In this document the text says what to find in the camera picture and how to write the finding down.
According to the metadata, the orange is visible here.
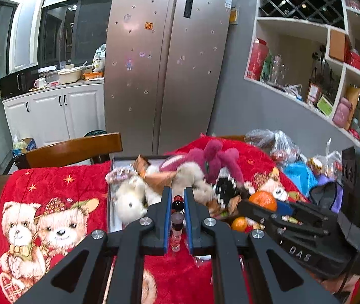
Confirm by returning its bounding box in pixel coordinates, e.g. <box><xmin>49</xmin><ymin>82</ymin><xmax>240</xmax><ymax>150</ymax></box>
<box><xmin>231</xmin><ymin>217</ymin><xmax>248</xmax><ymax>232</ymax></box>
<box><xmin>249</xmin><ymin>191</ymin><xmax>277</xmax><ymax>212</ymax></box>

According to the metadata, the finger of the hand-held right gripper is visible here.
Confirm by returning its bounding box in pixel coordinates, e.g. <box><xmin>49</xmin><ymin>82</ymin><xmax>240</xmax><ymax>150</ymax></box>
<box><xmin>276</xmin><ymin>200</ymin><xmax>340</xmax><ymax>220</ymax></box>
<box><xmin>237</xmin><ymin>199</ymin><xmax>329</xmax><ymax>239</ymax></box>

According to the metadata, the beige plush toy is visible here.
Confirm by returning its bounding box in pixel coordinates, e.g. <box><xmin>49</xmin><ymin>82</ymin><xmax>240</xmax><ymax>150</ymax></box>
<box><xmin>170</xmin><ymin>161</ymin><xmax>215</xmax><ymax>205</ymax></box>

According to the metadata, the magenta plush toy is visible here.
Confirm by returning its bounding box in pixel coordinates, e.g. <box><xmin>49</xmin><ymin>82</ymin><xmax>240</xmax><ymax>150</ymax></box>
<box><xmin>159</xmin><ymin>139</ymin><xmax>245</xmax><ymax>186</ymax></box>

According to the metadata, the silver double-door refrigerator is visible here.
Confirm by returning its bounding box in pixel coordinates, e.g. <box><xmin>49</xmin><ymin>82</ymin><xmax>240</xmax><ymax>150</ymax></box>
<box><xmin>104</xmin><ymin>0</ymin><xmax>231</xmax><ymax>156</ymax></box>

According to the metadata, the brown triangular hair clip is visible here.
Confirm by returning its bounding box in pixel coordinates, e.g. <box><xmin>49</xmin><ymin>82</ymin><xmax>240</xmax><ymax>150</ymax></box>
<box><xmin>207</xmin><ymin>196</ymin><xmax>242</xmax><ymax>219</ymax></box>

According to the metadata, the clear glass jar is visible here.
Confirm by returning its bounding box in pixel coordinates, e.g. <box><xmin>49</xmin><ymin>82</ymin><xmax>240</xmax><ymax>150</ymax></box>
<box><xmin>272</xmin><ymin>55</ymin><xmax>286</xmax><ymax>86</ymax></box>

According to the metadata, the small framed card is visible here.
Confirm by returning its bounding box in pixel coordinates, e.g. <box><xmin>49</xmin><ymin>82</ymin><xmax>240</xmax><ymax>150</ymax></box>
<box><xmin>307</xmin><ymin>82</ymin><xmax>321</xmax><ymax>105</ymax></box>

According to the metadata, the crumpled clear plastic bag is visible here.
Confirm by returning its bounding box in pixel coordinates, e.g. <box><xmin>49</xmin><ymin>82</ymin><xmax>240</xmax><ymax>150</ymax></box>
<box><xmin>313</xmin><ymin>139</ymin><xmax>342</xmax><ymax>181</ymax></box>

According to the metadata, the blue plastic bag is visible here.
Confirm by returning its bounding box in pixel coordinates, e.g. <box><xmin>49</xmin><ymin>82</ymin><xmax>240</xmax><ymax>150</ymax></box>
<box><xmin>283</xmin><ymin>161</ymin><xmax>320</xmax><ymax>197</ymax></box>

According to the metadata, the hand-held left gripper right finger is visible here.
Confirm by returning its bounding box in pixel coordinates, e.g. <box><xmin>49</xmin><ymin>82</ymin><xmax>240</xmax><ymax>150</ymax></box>
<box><xmin>184</xmin><ymin>187</ymin><xmax>342</xmax><ymax>304</ymax></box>

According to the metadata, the white kitchen cabinet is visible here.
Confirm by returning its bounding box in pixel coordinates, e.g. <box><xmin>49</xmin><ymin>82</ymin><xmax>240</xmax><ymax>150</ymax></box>
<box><xmin>2</xmin><ymin>81</ymin><xmax>106</xmax><ymax>149</ymax></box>

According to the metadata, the cream plastic tub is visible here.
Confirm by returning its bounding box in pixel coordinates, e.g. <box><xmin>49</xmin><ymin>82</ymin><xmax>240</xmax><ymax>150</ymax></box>
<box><xmin>57</xmin><ymin>66</ymin><xmax>83</xmax><ymax>85</ymax></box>

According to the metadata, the pink beaded scrunchie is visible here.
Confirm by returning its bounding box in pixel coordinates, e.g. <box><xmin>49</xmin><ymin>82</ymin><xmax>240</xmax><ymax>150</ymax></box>
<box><xmin>105</xmin><ymin>164</ymin><xmax>138</xmax><ymax>186</ymax></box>

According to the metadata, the jar with yellow lid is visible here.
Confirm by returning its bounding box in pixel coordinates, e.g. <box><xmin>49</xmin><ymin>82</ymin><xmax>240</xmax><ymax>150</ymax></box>
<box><xmin>307</xmin><ymin>158</ymin><xmax>323</xmax><ymax>173</ymax></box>

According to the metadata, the red printed blanket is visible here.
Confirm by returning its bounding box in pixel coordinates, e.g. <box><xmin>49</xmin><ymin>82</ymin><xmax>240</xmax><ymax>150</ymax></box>
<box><xmin>0</xmin><ymin>135</ymin><xmax>360</xmax><ymax>304</ymax></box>

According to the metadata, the tan bag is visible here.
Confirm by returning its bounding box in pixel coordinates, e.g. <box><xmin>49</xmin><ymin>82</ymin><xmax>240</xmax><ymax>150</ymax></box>
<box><xmin>345</xmin><ymin>85</ymin><xmax>360</xmax><ymax>118</ymax></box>

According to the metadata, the white wall shelf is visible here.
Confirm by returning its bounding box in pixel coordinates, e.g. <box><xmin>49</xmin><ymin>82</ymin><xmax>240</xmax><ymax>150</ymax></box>
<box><xmin>243</xmin><ymin>0</ymin><xmax>360</xmax><ymax>153</ymax></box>

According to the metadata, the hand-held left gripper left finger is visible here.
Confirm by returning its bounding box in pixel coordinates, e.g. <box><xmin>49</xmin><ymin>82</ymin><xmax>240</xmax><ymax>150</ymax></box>
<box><xmin>15</xmin><ymin>186</ymin><xmax>172</xmax><ymax>304</ymax></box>

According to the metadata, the green framed card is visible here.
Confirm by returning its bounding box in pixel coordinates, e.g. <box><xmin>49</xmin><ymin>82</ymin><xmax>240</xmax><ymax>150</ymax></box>
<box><xmin>316</xmin><ymin>95</ymin><xmax>334</xmax><ymax>117</ymax></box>

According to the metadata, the white plush toy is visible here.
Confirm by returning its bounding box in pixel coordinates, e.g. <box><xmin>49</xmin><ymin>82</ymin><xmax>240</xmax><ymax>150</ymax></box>
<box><xmin>112</xmin><ymin>176</ymin><xmax>150</xmax><ymax>224</ymax></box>

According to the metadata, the wooden chair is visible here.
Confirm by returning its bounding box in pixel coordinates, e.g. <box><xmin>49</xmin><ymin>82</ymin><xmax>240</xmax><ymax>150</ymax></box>
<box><xmin>14</xmin><ymin>132</ymin><xmax>124</xmax><ymax>170</ymax></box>

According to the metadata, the green packet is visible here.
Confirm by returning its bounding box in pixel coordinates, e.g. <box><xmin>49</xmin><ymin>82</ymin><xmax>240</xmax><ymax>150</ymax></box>
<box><xmin>261</xmin><ymin>52</ymin><xmax>274</xmax><ymax>83</ymax></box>

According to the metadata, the bead bracelet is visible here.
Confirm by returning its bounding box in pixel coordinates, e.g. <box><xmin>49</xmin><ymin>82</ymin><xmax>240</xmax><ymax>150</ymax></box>
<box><xmin>170</xmin><ymin>195</ymin><xmax>185</xmax><ymax>252</ymax></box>

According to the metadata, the printed plastic bag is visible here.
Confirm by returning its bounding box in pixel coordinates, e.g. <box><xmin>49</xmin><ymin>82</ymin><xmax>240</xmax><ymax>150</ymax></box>
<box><xmin>92</xmin><ymin>44</ymin><xmax>107</xmax><ymax>73</ymax></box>

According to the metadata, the black lace scrunchie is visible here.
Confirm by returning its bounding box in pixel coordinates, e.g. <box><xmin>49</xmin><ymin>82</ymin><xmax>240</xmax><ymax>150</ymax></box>
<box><xmin>213</xmin><ymin>171</ymin><xmax>247</xmax><ymax>210</ymax></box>

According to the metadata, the dark brown box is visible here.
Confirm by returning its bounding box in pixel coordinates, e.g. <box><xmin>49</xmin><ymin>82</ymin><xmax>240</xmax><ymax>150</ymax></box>
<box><xmin>107</xmin><ymin>155</ymin><xmax>253</xmax><ymax>238</ymax></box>

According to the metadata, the pink pouch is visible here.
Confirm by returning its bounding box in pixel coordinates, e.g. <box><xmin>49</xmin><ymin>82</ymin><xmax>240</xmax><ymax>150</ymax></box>
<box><xmin>332</xmin><ymin>98</ymin><xmax>353</xmax><ymax>129</ymax></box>

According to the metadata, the orange food package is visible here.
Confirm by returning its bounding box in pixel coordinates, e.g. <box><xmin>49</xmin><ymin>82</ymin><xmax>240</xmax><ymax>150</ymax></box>
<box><xmin>83</xmin><ymin>71</ymin><xmax>105</xmax><ymax>81</ymax></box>

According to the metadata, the black microwave oven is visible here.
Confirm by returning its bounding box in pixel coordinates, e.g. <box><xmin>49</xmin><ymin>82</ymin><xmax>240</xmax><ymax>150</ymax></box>
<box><xmin>0</xmin><ymin>66</ymin><xmax>39</xmax><ymax>99</ymax></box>

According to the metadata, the brown cone toy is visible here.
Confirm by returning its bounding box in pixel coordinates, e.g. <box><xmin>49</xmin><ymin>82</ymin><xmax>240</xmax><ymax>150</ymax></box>
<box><xmin>134</xmin><ymin>155</ymin><xmax>181</xmax><ymax>194</ymax></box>

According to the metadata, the brown cardboard box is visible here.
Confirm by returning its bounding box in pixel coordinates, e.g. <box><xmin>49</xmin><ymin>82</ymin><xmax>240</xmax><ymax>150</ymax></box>
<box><xmin>329</xmin><ymin>30</ymin><xmax>347</xmax><ymax>62</ymax></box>

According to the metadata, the dark grey cloth bag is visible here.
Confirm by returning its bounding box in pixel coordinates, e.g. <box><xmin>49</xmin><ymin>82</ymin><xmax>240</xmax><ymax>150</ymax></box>
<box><xmin>309</xmin><ymin>180</ymin><xmax>345</xmax><ymax>213</ymax></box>

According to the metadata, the black wine rack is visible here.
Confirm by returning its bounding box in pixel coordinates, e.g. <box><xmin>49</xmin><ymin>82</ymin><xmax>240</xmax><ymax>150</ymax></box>
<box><xmin>259</xmin><ymin>0</ymin><xmax>345</xmax><ymax>29</ymax></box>

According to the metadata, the red gift box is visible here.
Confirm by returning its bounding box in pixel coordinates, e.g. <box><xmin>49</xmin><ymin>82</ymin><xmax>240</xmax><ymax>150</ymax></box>
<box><xmin>246</xmin><ymin>38</ymin><xmax>268</xmax><ymax>81</ymax></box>

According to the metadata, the dark kitchen window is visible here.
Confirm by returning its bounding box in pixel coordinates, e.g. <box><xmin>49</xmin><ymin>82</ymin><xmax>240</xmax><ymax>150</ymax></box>
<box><xmin>37</xmin><ymin>0</ymin><xmax>114</xmax><ymax>70</ymax></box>

